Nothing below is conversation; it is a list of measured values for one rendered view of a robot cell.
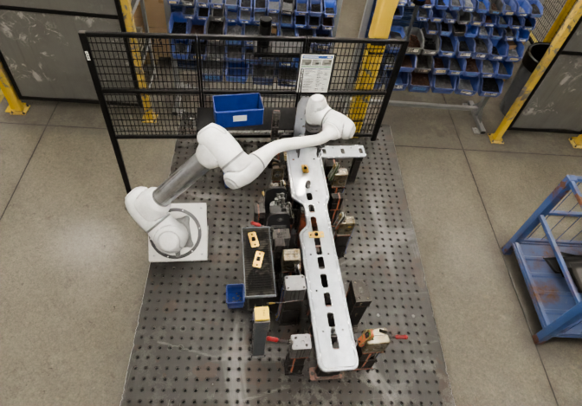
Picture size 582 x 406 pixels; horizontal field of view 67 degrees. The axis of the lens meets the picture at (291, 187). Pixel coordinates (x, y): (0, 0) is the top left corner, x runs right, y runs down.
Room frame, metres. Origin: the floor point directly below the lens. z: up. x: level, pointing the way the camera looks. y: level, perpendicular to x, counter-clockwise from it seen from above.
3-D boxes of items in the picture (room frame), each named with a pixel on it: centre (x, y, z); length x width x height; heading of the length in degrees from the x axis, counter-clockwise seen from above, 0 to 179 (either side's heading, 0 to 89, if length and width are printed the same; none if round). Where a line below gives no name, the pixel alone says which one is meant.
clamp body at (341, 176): (1.78, -0.28, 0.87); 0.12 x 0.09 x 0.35; 103
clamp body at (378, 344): (0.81, -0.49, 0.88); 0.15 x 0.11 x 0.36; 103
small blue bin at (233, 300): (1.03, 0.21, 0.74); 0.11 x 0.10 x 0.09; 13
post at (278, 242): (1.19, 0.01, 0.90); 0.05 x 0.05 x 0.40; 13
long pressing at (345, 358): (1.32, -0.18, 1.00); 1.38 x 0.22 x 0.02; 13
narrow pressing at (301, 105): (2.05, -0.02, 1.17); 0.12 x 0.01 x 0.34; 103
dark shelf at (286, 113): (2.17, 0.23, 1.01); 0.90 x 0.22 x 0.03; 103
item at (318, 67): (2.35, -0.04, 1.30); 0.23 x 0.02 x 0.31; 103
